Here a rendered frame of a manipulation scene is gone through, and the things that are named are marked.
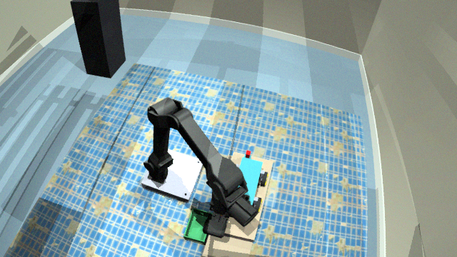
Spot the tan wooden ramp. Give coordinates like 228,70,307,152
201,152,273,257

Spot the green tray floor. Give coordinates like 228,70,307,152
186,211,209,240

